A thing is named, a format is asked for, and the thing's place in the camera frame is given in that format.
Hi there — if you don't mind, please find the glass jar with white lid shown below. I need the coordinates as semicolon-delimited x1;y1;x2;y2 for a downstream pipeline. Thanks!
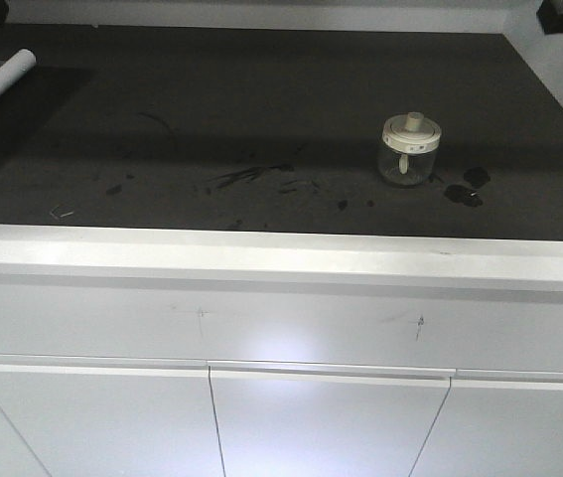
377;111;442;188

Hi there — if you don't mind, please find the white base cabinet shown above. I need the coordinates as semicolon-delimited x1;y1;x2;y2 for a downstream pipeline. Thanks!
0;225;563;476

